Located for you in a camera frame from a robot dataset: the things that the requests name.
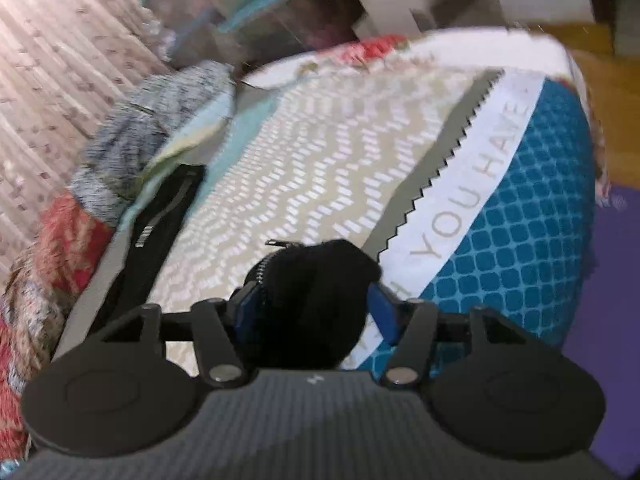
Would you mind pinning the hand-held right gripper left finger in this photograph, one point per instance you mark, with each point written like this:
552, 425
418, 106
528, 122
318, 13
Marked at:
245, 312

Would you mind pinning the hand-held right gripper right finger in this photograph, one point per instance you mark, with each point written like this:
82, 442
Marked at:
382, 312

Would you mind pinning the black pants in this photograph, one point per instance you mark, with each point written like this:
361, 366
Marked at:
310, 290

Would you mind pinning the patterned striped bed sheet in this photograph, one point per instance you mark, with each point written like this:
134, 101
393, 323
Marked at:
320, 160

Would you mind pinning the light green cloth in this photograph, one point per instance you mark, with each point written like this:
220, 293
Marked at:
200, 127

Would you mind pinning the floral patchwork quilt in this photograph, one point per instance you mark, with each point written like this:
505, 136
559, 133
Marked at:
135, 125

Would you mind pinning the purple mat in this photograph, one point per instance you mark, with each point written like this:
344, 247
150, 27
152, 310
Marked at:
610, 310

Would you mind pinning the blue plastic bin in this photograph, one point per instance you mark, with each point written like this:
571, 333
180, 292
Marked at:
240, 10

